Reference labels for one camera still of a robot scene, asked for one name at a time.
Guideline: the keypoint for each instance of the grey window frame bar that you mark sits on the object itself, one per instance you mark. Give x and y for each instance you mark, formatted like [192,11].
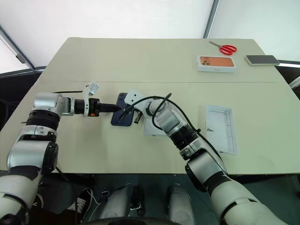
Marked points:
[211,18]
[16,50]

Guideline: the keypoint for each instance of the white rounded object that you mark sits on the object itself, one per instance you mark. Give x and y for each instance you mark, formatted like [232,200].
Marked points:
[295,82]

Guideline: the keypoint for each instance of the dark blue phone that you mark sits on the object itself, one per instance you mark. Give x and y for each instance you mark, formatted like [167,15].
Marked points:
[117,119]

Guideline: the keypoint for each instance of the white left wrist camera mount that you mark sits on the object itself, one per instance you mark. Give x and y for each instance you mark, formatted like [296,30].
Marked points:
[92,88]

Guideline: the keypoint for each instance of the white phone with dark screen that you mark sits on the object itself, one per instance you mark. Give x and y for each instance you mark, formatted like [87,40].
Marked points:
[261,59]

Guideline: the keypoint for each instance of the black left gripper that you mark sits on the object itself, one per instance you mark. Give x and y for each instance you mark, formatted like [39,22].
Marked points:
[95,107]

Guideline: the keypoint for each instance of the black shoe with white laces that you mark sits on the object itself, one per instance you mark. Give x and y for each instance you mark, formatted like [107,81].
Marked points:
[82,201]

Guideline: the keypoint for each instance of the white phone box lid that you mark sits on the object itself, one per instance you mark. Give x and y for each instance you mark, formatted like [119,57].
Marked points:
[221,131]

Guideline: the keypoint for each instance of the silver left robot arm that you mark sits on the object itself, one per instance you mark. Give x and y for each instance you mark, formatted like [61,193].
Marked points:
[23,152]

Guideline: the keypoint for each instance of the grey rounded robot leg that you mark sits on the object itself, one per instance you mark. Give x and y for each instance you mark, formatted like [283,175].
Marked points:
[179,204]
[117,204]

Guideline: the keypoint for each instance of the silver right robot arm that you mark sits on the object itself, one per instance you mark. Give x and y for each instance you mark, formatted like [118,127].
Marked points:
[204,164]

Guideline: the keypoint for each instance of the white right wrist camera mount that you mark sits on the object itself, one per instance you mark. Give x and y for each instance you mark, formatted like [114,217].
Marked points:
[134,97]

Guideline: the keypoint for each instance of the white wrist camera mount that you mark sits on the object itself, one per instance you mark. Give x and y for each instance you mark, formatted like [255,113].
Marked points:
[92,88]
[134,97]

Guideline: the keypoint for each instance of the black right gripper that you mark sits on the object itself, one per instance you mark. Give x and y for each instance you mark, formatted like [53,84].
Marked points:
[137,117]

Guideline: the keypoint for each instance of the phone box with orange print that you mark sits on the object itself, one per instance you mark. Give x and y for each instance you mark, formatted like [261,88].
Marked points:
[216,63]

